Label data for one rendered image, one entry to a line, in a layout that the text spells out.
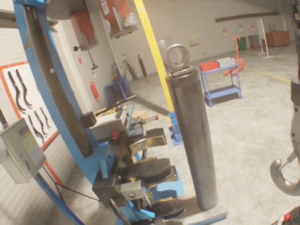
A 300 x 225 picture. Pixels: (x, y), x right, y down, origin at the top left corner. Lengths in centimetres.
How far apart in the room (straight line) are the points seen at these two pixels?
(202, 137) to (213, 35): 1187
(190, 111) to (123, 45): 1099
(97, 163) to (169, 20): 1146
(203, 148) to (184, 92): 43
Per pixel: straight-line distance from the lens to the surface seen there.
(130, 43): 1178
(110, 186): 96
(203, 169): 130
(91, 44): 116
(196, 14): 1258
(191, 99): 98
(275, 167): 32
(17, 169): 129
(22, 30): 128
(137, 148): 141
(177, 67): 98
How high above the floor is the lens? 167
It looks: 21 degrees down
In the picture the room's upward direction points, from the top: 19 degrees counter-clockwise
